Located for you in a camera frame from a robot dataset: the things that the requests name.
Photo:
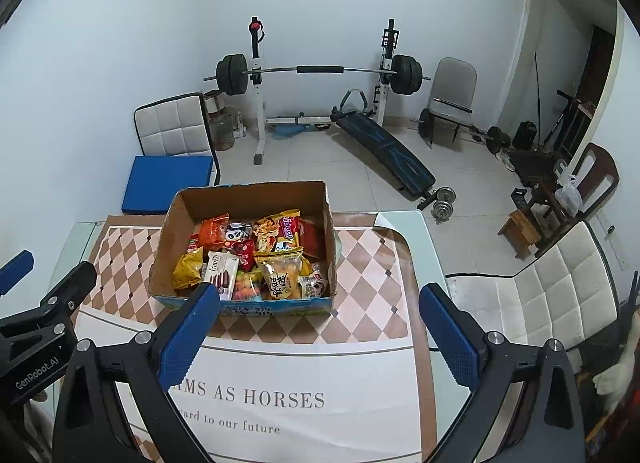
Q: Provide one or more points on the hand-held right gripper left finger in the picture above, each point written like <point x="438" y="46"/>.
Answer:
<point x="190" y="338"/>

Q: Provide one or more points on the white quilted leather chair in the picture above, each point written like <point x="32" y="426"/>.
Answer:
<point x="550" y="288"/>

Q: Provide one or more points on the blue square cushion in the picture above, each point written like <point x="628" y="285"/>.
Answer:
<point x="165" y="183"/>

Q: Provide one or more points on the colourful candy ball bag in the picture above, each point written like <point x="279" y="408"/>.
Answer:
<point x="247" y="288"/>

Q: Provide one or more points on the checkered printed tablecloth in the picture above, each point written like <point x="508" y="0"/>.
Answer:
<point x="300" y="368"/>

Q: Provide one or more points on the white sneaker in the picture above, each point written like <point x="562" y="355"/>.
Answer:
<point x="506" y="160"/>

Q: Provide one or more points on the small wooden stool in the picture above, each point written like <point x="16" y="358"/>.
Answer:
<point x="517" y="230"/>

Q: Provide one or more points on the orange snack bag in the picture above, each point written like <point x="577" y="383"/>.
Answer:
<point x="212" y="233"/>

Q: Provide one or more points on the blue floor pad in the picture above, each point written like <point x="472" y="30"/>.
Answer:
<point x="295" y="131"/>

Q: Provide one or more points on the white padded chair black frame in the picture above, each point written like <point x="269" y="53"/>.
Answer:
<point x="170" y="128"/>

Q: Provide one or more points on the white plush goose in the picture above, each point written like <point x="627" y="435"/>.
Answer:
<point x="617" y="378"/>

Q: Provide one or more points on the dark brown wooden chair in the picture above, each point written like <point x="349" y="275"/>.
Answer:
<point x="597" y="168"/>

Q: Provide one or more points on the chrome dumbbell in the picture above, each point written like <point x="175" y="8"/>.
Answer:
<point x="442" y="203"/>

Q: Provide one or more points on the long barbell with black plates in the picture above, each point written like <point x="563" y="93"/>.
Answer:
<point x="320" y="69"/>

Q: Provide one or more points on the black sit-up bench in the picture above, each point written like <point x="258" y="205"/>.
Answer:
<point x="390" y="148"/>

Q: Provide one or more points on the yellow crinkled chip bag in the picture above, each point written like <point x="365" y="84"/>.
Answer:
<point x="187" y="270"/>

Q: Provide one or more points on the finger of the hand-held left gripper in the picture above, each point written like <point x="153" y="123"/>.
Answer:
<point x="75" y="280"/>
<point x="17" y="268"/>

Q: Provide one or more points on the grey plastic chair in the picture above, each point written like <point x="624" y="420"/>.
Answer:
<point x="455" y="80"/>

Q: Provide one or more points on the white chocolate biscuit box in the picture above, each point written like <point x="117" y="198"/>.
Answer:
<point x="220" y="275"/>

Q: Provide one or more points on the brown cardboard box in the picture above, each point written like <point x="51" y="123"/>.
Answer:
<point x="250" y="198"/>

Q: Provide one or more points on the large instant noodle pack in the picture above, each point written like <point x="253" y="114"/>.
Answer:
<point x="280" y="230"/>

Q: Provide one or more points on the white squat rack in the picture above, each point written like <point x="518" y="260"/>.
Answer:
<point x="259" y="113"/>

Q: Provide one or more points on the glass jar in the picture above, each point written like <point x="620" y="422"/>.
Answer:
<point x="221" y="130"/>

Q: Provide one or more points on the short barbell with black plates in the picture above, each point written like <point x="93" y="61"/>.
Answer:
<point x="497" y="138"/>

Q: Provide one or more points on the black speaker box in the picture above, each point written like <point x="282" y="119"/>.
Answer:
<point x="525" y="135"/>

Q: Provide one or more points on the white plastic bag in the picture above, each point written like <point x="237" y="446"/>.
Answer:
<point x="569" y="195"/>

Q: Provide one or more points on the yellow rice cracker bag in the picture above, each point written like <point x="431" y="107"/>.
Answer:
<point x="280" y="278"/>

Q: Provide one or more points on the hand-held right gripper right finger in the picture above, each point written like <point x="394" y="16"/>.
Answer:
<point x="450" y="333"/>

